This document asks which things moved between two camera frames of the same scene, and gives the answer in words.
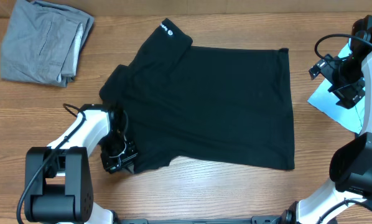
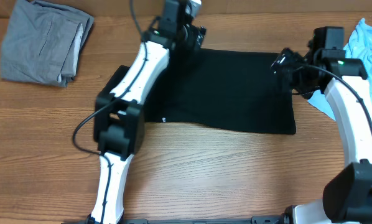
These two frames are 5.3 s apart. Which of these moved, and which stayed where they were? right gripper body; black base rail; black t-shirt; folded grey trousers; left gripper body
Moved: right gripper body; left gripper body; black t-shirt
Stayed: black base rail; folded grey trousers
